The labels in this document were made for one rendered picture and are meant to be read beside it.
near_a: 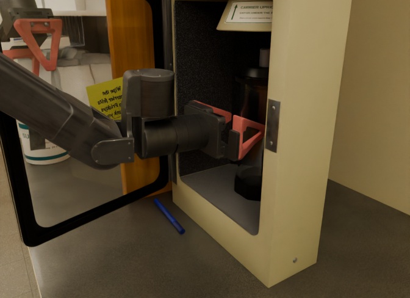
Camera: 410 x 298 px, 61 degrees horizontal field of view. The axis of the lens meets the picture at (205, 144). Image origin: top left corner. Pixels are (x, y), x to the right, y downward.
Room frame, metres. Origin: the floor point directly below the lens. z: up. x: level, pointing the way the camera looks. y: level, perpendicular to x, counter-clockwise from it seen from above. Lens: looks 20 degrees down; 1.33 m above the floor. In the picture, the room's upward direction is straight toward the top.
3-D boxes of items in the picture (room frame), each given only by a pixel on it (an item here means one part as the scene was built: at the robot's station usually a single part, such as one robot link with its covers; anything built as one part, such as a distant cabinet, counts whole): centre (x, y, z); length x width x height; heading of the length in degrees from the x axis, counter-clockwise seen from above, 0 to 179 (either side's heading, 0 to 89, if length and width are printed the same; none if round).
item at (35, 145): (0.48, 0.25, 1.18); 0.02 x 0.02 x 0.06; 48
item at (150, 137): (0.48, 0.08, 1.17); 0.07 x 0.06 x 0.07; 123
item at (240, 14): (0.60, -0.11, 1.34); 0.18 x 0.18 x 0.05
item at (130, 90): (0.47, 0.10, 1.21); 0.12 x 0.09 x 0.11; 111
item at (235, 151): (0.53, -0.05, 1.16); 0.09 x 0.07 x 0.07; 123
